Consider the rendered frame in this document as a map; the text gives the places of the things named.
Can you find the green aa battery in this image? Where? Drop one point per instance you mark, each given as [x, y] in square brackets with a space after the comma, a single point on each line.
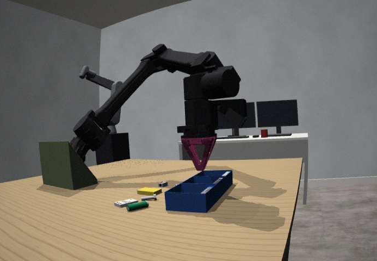
[135, 206]

